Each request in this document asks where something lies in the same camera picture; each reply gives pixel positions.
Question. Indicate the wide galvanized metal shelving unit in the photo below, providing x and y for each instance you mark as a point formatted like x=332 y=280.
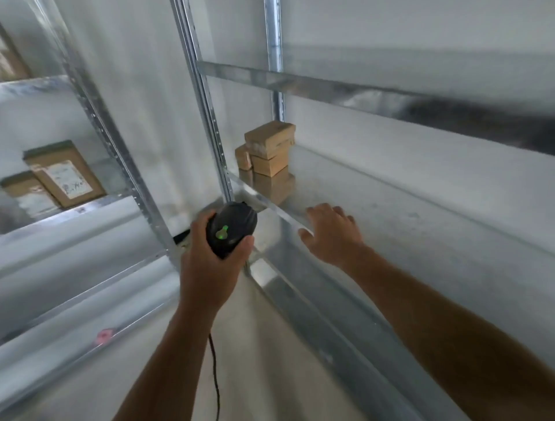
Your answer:
x=390 y=208

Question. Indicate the person's left hand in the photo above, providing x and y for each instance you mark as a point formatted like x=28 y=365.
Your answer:
x=207 y=277

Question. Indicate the person's right thumb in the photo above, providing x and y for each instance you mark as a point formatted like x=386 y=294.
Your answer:
x=307 y=238

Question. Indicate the person's right hand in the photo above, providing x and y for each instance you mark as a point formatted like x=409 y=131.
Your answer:
x=336 y=240

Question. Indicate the person's right forearm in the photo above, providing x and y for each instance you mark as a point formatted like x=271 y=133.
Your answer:
x=446 y=338

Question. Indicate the narrow galvanized metal shelving unit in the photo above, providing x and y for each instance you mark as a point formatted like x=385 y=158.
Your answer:
x=82 y=260

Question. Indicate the tiny upright cardboard box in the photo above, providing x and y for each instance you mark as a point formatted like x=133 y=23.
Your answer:
x=243 y=158

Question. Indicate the flat labelled cardboard box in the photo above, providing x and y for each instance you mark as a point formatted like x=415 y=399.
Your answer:
x=30 y=195

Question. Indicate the long small cardboard box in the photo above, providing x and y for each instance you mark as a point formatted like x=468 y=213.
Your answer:
x=269 y=136

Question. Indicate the pink round sticker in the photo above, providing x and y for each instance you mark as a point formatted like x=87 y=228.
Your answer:
x=104 y=337

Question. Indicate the brown cardboard box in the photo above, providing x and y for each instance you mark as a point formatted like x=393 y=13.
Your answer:
x=11 y=60

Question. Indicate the square small cardboard box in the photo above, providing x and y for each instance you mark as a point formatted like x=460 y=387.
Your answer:
x=271 y=165

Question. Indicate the black handheld barcode scanner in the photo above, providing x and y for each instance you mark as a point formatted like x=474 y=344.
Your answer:
x=230 y=230

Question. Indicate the person's left thumb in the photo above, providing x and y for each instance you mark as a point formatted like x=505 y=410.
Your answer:
x=241 y=253

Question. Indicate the person's left forearm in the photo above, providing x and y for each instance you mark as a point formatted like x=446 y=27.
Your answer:
x=171 y=368

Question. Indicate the large labelled cardboard box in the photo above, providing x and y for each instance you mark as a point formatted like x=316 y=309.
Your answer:
x=65 y=173

